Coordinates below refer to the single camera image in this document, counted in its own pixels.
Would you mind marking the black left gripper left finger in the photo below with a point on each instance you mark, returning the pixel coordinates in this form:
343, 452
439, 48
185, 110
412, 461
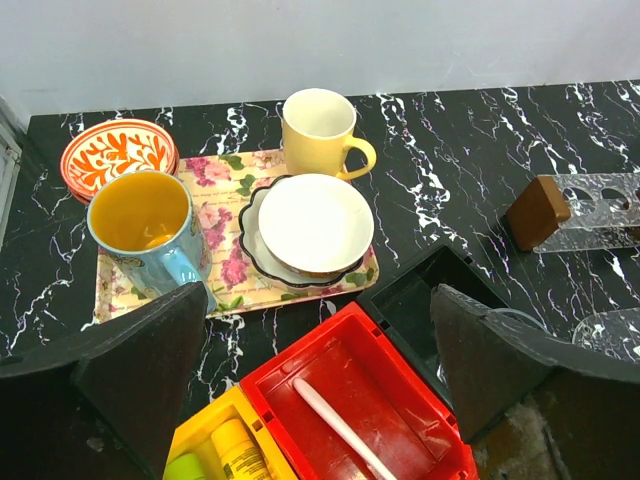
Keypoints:
102, 403

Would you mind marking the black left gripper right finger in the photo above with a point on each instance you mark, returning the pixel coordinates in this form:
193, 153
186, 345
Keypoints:
491, 362

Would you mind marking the green toothpaste tube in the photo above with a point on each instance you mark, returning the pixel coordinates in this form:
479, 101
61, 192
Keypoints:
185, 467

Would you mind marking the black plastic bin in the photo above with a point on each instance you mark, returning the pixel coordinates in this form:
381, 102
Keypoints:
399, 304

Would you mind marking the red plastic bin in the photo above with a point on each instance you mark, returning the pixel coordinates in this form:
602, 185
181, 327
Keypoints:
350, 362

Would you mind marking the blue mug orange inside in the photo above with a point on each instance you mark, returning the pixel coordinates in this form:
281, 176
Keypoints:
146, 222

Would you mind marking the orange patterned bowl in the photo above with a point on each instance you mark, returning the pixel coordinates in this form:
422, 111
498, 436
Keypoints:
114, 148

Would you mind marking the yellow toothpaste tube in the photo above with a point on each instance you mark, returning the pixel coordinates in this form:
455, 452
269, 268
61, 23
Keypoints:
240, 458

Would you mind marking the yellow mug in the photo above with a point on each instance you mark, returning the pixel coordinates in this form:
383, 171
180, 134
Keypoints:
318, 132

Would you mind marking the white bowl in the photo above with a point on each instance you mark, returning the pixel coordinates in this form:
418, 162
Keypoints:
315, 223

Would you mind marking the clear acrylic rack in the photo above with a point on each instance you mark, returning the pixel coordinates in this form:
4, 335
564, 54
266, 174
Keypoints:
584, 212

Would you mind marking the yellow plastic bin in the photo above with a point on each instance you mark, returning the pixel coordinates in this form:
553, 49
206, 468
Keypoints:
193, 436

